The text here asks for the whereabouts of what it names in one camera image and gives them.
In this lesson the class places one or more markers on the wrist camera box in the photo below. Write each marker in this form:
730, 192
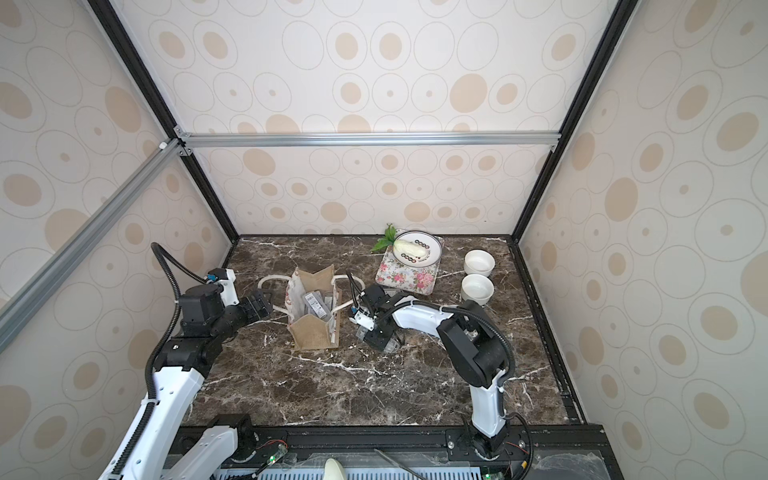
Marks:
363, 319
222, 281

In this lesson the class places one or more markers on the floral square plate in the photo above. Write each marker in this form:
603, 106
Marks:
393, 273

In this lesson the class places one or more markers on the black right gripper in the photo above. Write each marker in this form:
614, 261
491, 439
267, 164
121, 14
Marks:
365, 302

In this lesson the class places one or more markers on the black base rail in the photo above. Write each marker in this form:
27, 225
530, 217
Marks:
421, 452

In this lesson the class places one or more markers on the patterned canvas tote bag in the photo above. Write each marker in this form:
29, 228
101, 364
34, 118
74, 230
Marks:
309, 332

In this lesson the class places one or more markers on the clear compass set case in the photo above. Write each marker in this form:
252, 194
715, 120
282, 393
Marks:
316, 305
393, 345

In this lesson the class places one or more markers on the white radish with leaves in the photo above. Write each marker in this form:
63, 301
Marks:
409, 248

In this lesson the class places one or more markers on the silver aluminium crossbar left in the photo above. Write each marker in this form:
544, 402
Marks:
35, 293

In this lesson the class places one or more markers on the black corner frame post right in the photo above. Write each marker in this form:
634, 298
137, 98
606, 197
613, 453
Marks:
606, 46

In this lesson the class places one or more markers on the white bowl rear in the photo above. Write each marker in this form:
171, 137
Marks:
479, 262

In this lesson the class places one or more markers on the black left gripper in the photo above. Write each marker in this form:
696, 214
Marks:
255, 310

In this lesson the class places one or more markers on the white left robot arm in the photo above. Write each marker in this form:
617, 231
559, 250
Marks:
210, 314

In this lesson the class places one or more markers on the round patterned plate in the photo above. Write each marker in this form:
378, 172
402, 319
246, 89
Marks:
430, 242

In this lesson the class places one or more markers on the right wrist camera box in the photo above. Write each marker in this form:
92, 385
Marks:
363, 319

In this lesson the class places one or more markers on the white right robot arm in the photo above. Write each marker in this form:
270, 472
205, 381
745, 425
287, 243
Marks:
480, 352

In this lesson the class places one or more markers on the silver aluminium crossbar rear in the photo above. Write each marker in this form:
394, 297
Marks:
388, 139

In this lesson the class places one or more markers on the white bowl front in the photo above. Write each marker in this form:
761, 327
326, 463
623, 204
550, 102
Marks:
478, 288

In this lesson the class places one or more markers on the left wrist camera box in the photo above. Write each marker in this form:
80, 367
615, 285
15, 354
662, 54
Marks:
222, 281

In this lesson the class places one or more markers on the black corner frame post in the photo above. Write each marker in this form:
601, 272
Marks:
606, 46
107, 17

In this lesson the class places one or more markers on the black corner frame post left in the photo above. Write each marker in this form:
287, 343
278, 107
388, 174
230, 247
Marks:
107, 17

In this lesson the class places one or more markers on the silver aluminium crossbar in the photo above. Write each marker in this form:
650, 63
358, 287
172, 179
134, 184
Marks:
388, 139
35, 293

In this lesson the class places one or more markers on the white bowl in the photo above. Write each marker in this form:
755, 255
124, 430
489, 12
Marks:
478, 288
479, 262

